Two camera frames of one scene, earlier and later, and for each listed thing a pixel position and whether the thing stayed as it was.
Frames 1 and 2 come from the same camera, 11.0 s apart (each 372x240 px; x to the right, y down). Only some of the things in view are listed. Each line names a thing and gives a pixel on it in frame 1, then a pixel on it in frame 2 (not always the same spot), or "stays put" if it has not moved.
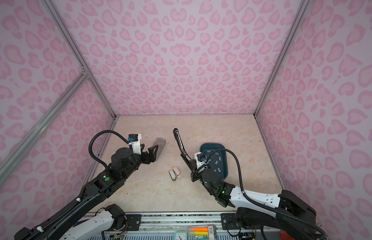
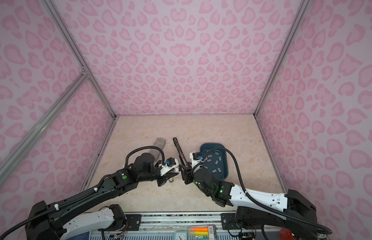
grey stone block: (161, 143) stays put
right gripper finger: (190, 164) -> (182, 168)
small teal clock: (180, 235) stays put
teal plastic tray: (218, 161) stays put
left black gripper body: (146, 159) -> (163, 179)
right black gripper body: (195, 175) -> (188, 175)
